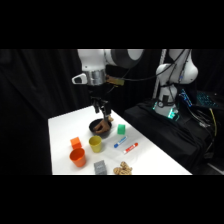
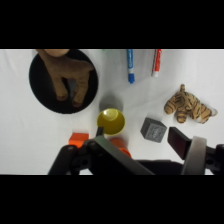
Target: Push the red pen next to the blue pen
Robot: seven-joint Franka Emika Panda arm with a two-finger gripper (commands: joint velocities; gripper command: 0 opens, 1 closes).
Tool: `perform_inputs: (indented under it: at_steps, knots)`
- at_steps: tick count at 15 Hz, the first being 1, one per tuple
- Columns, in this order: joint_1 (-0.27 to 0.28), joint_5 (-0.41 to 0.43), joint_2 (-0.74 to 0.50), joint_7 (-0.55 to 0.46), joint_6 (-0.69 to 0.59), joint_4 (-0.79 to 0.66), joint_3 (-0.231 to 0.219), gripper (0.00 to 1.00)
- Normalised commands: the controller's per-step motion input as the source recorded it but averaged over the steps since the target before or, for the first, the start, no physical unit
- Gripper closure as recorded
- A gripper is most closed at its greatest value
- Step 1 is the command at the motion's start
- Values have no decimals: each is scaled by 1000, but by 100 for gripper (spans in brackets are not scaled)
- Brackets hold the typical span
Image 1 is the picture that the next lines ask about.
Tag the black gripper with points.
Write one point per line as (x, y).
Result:
(97, 92)

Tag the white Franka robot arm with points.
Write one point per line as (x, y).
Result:
(96, 61)

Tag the blue pen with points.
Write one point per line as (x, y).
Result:
(120, 141)

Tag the red pen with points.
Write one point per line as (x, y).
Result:
(130, 148)

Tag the brown wooden figure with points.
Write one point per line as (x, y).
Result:
(101, 126)

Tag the black bowl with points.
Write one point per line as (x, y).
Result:
(100, 128)

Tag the green cup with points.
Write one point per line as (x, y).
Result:
(121, 129)

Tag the yellow cup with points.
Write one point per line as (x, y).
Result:
(95, 144)

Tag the orange block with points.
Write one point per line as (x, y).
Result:
(76, 142)

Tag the orange cup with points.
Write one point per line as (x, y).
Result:
(78, 157)

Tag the grey block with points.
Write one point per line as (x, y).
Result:
(100, 167)

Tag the black curtain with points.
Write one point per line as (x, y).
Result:
(36, 106)

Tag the black robot stand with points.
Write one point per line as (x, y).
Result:
(173, 136)

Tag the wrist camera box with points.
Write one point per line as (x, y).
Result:
(115, 80)

